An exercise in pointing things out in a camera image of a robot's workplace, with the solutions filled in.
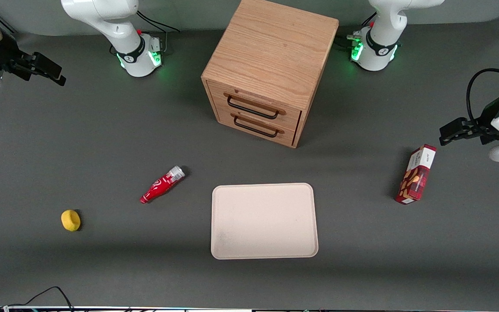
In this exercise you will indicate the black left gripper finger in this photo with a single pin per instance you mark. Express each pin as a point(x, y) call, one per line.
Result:
point(451, 136)
point(457, 124)

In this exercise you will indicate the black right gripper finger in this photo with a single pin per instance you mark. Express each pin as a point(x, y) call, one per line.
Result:
point(54, 79)
point(48, 64)

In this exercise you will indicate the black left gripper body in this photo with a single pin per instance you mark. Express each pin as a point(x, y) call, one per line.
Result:
point(487, 116)

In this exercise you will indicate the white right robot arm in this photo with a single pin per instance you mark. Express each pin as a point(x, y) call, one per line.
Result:
point(115, 26)

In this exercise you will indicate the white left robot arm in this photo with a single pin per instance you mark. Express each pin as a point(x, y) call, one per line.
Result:
point(379, 26)

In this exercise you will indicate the beige rectangular tray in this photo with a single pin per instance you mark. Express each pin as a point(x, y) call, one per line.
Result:
point(264, 221)

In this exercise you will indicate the red cracker box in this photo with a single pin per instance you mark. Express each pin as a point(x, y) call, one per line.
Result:
point(416, 177)

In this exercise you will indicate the yellow lemon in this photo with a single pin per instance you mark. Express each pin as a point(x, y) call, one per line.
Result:
point(70, 220)

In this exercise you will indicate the wooden drawer front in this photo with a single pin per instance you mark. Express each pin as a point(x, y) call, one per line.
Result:
point(225, 118)
point(293, 118)

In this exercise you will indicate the wooden drawer cabinet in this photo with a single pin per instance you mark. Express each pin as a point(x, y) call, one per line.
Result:
point(271, 47)

